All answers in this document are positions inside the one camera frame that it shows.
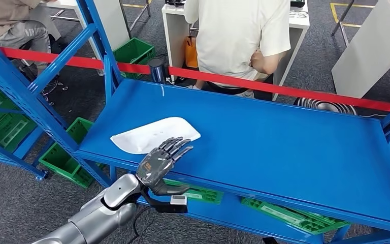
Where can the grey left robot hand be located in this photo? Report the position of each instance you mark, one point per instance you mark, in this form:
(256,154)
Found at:
(154,166)

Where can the white curved plastic part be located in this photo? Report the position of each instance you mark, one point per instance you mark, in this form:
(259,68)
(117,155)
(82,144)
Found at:
(148,134)

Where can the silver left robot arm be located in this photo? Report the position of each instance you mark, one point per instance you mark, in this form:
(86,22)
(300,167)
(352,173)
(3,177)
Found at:
(104,215)

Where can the blue metal shelf rack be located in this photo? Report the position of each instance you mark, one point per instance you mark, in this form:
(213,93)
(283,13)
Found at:
(265,151)
(26,148)

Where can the green plastic crate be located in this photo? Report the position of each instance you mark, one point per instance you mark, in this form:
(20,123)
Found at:
(60,161)
(0,128)
(205,195)
(134,54)
(292,217)

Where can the orange bag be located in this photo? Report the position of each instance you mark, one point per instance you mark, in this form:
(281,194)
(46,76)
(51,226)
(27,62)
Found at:
(191,54)

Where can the red barrier belt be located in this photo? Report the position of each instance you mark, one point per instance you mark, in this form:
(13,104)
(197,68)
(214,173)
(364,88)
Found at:
(248,84)

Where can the chrome stool base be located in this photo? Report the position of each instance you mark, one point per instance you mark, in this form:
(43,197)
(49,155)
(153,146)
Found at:
(52,89)

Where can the person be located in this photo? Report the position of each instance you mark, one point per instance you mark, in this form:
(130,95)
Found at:
(0,17)
(235,33)

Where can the black ribbed round stool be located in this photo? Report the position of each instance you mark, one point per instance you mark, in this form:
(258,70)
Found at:
(326,106)

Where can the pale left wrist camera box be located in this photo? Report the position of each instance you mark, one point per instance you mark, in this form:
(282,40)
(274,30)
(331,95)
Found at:
(178,200)

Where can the black camera bracket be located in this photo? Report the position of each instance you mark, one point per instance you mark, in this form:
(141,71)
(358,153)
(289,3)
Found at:
(164,207)

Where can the black chrome barrier post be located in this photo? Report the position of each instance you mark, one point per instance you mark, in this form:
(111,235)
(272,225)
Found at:
(157,70)

